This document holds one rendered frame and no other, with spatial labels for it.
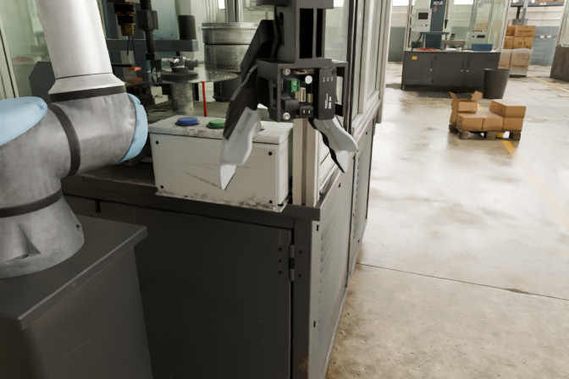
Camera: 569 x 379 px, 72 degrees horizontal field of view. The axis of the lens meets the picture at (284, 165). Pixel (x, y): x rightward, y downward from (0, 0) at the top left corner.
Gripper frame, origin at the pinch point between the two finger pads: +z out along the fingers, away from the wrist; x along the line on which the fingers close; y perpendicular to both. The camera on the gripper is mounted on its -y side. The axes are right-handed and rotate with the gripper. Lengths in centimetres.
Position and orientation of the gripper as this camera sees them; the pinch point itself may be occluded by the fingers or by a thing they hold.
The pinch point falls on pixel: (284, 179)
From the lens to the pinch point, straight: 45.9
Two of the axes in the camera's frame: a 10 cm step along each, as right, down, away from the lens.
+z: 0.0, 9.4, 3.3
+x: 9.3, -1.2, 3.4
